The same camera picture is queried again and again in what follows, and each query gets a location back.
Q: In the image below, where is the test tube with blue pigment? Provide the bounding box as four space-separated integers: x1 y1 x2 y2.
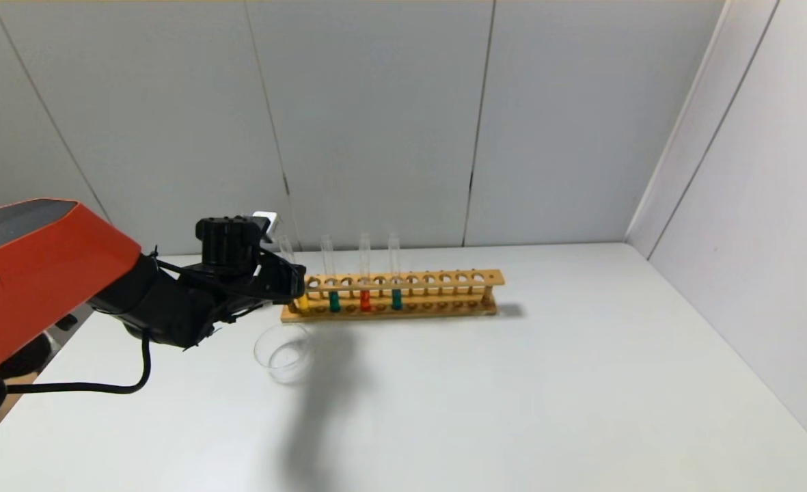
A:
388 233 404 312

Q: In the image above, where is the clear glass beaker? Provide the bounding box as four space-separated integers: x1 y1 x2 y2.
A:
254 323 323 385

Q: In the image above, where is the test tube with green pigment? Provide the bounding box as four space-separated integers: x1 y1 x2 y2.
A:
320 235 342 314

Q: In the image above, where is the test tube with yellow pigment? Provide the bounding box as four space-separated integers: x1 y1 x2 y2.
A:
278 236 311 314

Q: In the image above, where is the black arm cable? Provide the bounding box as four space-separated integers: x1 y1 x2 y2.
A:
5 328 152 396

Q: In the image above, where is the wooden test tube rack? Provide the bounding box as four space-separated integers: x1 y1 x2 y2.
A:
282 269 506 323

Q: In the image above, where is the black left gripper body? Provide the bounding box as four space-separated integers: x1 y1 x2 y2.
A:
257 249 307 300

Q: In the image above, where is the test tube with red pigment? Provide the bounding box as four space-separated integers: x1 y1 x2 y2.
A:
359 233 373 313

